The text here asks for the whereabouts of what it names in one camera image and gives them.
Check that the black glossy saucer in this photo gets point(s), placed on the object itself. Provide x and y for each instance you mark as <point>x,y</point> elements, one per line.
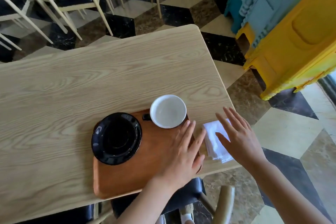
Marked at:
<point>116,138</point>

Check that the light blue plastic stool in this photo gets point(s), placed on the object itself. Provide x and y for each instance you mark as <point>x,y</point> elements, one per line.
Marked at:
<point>267,6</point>

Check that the stack of coloured plastic stools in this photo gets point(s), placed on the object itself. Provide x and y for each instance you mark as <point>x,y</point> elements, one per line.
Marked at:
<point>296,48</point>

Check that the person's right forearm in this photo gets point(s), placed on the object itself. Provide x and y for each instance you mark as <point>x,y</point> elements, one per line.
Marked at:
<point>283,195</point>

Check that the white napkin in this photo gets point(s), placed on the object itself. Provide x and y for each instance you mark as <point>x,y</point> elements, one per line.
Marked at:
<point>212,139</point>

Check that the person's right shoe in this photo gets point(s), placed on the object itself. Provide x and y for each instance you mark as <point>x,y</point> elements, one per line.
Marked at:
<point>187,216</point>

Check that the person's right hand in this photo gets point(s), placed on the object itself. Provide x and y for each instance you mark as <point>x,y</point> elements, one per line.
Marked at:
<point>244,145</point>

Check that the orange wooden tray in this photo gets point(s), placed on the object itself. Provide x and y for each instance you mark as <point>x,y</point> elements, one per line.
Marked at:
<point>131,176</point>

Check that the person's left shoe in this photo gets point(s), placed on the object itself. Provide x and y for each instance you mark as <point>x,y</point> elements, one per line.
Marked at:
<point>160,220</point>

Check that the person's shoe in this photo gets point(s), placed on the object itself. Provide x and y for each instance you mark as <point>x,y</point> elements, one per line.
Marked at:
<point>160,220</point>
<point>187,216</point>

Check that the person's left hand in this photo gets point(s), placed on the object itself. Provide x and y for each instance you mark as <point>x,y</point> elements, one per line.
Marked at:
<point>181,160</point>

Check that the teal plastic stool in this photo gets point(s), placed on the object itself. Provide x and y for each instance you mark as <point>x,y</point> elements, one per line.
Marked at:
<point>236,8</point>

